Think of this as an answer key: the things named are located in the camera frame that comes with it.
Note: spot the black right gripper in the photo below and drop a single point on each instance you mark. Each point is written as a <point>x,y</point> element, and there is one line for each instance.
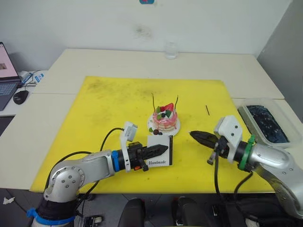
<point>222,147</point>

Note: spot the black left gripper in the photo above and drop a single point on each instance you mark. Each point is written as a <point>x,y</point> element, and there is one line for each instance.
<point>135,154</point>

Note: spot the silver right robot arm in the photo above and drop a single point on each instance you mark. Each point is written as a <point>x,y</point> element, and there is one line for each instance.
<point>272,158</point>

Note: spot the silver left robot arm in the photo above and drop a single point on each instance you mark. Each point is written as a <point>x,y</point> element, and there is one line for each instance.
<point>71,175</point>

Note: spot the white Handmade matchbox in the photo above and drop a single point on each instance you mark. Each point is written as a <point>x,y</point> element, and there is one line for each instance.
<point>157,139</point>

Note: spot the pink toy fruit cake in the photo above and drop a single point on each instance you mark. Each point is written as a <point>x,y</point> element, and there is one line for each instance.
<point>165,118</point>

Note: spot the dark burnt match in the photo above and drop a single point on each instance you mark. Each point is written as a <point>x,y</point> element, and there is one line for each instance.
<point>207,110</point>

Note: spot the thin burnt candle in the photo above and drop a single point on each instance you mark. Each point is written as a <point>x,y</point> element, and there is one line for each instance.
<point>176,101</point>
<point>154,102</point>

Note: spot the yellow foam mat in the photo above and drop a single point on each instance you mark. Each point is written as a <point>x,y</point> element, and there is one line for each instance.
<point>106,113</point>

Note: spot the clear plastic container dark contents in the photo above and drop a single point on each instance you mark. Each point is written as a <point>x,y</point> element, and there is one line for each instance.
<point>267,123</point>

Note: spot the dark rounded shape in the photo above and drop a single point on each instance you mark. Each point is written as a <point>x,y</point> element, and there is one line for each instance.
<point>132,212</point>
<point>191,212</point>

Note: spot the clear water glass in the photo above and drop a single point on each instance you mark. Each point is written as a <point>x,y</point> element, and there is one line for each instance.
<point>171,50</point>

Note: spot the black computer mouse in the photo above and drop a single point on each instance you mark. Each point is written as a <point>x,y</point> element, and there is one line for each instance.
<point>20,97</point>

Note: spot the white charger with blue labels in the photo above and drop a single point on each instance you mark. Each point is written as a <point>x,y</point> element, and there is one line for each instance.
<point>23,75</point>

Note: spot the crumpled white paper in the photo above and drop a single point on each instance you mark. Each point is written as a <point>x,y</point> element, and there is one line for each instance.
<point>8,200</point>

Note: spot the open laptop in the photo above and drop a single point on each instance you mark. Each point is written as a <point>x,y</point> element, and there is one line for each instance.
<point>7,80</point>

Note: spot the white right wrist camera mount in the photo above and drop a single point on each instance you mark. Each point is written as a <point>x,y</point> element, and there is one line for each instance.
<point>230,128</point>

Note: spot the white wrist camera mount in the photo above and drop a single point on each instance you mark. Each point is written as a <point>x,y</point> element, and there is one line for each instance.
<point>129,132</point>
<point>230,128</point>

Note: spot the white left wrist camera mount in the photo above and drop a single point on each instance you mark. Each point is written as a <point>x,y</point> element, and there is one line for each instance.
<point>129,132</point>

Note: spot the blue wall sticker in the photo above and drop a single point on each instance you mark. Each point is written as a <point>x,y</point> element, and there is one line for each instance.
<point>146,1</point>

